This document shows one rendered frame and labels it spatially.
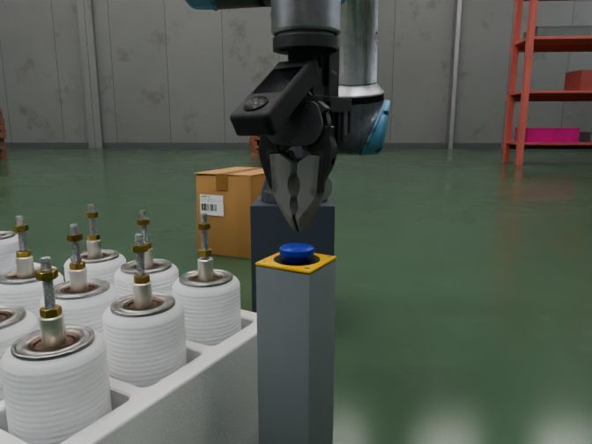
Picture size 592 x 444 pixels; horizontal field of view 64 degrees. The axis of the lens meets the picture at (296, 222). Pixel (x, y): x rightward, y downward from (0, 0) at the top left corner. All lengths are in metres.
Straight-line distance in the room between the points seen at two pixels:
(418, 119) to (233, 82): 4.06
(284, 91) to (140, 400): 0.35
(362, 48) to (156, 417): 0.74
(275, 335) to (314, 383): 0.07
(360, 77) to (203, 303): 0.56
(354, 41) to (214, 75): 9.85
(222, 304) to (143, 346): 0.13
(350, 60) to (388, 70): 9.71
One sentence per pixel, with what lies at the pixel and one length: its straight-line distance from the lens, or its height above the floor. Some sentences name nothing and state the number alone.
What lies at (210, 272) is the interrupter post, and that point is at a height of 0.26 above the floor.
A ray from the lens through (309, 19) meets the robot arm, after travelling 0.52.
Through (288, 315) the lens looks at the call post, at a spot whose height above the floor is 0.26.
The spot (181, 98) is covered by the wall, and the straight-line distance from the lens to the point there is 10.93.
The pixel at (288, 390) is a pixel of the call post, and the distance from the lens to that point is 0.58.
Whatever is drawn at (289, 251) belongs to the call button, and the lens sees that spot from 0.53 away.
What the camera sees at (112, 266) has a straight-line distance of 0.83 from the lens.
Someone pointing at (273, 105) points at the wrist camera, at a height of 0.48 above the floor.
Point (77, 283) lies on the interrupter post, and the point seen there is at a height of 0.26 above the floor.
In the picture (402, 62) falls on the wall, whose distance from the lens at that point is 10.76.
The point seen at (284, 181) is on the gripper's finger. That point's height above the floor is 0.40.
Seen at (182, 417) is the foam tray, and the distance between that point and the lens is 0.60.
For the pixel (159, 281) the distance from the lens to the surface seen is 0.74.
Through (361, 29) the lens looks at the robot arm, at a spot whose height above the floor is 0.65.
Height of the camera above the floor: 0.46
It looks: 11 degrees down
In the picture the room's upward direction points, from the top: straight up
